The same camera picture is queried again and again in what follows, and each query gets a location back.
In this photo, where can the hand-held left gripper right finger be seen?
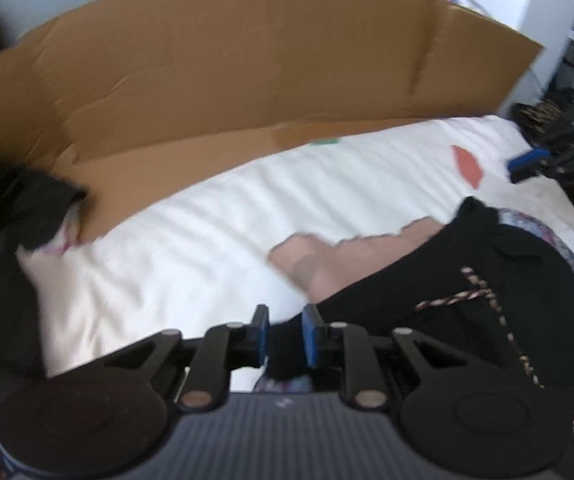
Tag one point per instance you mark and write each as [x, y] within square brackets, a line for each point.
[312, 335]

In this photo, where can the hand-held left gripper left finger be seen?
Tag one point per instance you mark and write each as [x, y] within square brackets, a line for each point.
[262, 335]

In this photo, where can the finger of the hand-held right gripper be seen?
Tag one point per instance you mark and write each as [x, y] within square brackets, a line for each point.
[529, 162]

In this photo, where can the black shorts bear print panels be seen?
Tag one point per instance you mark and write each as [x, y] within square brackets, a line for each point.
[417, 310]

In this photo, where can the cream bear print blanket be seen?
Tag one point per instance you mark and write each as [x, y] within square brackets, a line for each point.
[192, 220]

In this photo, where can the folded cardboard sheet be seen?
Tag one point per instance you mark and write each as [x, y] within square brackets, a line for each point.
[217, 70]

